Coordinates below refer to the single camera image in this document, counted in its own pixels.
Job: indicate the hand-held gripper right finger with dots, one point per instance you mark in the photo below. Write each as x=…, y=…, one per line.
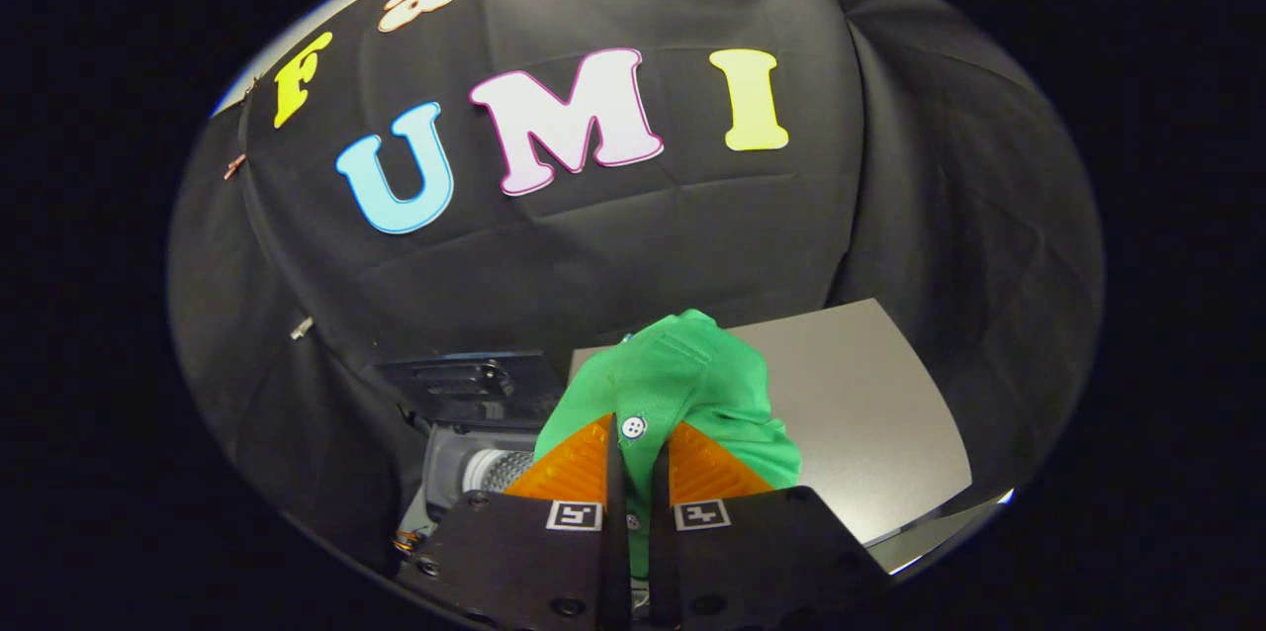
x=663, y=552

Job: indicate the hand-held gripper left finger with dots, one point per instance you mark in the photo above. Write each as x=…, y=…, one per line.
x=617, y=552

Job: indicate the green polo shirt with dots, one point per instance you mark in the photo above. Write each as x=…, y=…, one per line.
x=682, y=374

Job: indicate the dark grey washing machine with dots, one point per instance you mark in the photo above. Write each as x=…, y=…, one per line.
x=465, y=384

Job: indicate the grey cabinet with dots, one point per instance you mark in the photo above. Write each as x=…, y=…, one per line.
x=870, y=413

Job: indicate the black backdrop cloth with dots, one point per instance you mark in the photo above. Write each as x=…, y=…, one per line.
x=643, y=245

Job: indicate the small silver clip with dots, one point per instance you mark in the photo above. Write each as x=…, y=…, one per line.
x=302, y=327

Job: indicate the small copper clip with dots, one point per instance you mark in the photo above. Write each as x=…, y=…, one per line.
x=234, y=166

